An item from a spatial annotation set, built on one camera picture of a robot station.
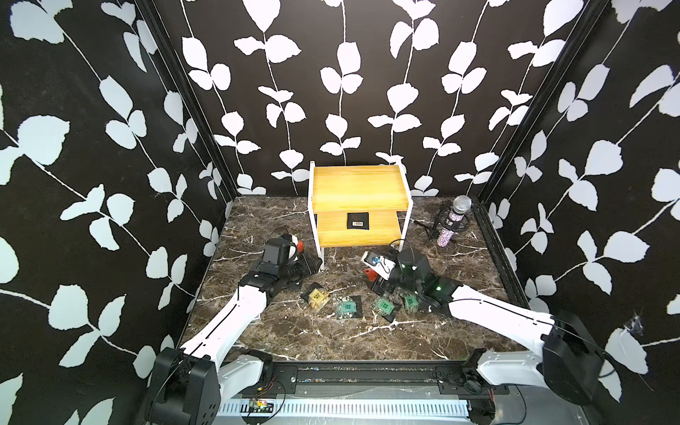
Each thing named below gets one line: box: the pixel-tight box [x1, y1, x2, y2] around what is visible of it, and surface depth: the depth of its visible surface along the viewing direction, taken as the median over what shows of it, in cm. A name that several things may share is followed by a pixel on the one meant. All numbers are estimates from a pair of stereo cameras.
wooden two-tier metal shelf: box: [308, 161, 414, 271], surface depth 82 cm
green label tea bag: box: [370, 297, 395, 317], surface depth 90 cm
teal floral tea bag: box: [336, 294, 364, 320], surface depth 90 cm
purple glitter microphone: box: [436, 194, 472, 248], surface depth 79 cm
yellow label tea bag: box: [300, 281, 333, 311], surface depth 92 cm
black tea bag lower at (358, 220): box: [346, 211, 370, 231], surface depth 92 cm
